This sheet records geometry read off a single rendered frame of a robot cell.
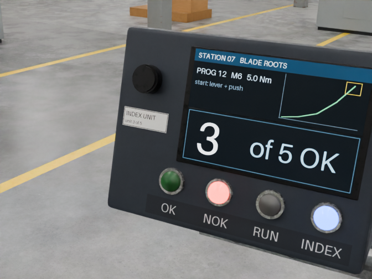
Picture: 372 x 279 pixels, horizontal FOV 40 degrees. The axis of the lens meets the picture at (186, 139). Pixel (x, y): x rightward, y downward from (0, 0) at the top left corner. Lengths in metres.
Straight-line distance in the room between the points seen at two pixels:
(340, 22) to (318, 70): 7.92
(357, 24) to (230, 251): 6.27
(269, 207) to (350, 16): 7.88
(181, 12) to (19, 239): 6.68
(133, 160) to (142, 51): 0.11
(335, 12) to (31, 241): 6.67
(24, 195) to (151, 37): 2.48
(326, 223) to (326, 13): 8.00
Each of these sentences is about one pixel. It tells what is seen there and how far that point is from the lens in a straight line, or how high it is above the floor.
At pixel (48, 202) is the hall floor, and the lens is 2.84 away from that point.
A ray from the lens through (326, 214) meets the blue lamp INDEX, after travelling 0.46.
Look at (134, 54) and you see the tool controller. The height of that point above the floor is 1.23.
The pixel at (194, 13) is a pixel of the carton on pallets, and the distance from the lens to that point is 8.78.
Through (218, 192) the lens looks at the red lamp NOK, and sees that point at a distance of 0.48.
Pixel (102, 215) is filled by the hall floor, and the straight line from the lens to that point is 2.68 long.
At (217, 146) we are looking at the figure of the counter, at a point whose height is 1.16.
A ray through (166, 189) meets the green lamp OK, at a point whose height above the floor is 1.11.
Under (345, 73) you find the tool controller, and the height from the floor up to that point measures 1.24.
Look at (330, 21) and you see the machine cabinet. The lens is 8.41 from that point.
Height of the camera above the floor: 1.34
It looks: 22 degrees down
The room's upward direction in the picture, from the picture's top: 1 degrees clockwise
